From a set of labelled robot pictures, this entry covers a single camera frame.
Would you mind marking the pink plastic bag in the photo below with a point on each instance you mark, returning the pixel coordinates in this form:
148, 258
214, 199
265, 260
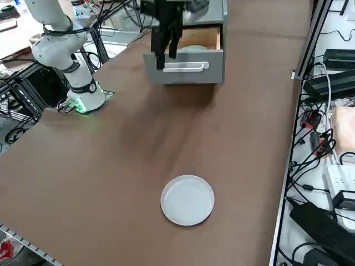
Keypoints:
344, 130

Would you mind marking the pale gray plate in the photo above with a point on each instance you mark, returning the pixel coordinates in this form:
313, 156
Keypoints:
187, 200

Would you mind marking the white power strip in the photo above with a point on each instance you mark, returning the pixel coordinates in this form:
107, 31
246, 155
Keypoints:
339, 180

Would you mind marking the gray steel cabinet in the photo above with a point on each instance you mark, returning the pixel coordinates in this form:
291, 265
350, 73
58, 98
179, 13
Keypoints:
225, 41

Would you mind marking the aluminium frame profile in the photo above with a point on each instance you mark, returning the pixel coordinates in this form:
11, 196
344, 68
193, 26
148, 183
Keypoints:
27, 241
313, 36

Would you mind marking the gray drawer with wooden inside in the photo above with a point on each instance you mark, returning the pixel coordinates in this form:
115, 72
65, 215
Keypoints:
188, 76

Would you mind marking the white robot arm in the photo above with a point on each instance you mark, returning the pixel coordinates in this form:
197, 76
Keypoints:
52, 52

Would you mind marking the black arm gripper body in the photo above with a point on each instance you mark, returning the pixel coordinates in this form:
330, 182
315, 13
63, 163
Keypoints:
169, 14

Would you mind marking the mint green plate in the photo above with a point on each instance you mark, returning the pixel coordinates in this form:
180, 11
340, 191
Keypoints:
194, 49

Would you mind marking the red and black connector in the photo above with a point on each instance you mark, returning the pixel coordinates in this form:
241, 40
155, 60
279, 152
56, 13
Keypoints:
312, 119
323, 147

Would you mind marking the black metal rack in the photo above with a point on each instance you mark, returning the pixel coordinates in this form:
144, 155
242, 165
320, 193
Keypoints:
41, 83

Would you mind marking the red printed packet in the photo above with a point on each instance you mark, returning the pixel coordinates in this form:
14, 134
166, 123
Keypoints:
7, 249

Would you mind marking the long black power brick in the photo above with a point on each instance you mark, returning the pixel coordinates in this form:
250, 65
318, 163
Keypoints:
330, 84

